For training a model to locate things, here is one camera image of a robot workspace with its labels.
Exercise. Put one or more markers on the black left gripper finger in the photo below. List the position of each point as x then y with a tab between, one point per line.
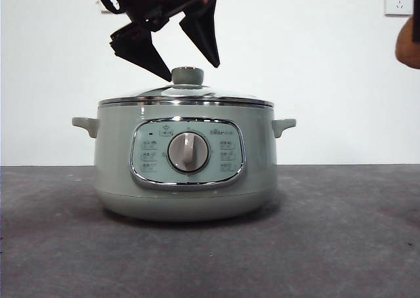
201	29
138	47

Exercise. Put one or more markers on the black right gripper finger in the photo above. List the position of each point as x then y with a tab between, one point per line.
416	32

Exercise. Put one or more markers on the brown potato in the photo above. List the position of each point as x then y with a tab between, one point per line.
404	50

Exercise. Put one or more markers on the glass lid with green knob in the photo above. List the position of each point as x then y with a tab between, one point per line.
187	75

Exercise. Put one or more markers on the pale green electric pot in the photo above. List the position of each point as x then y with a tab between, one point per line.
115	166

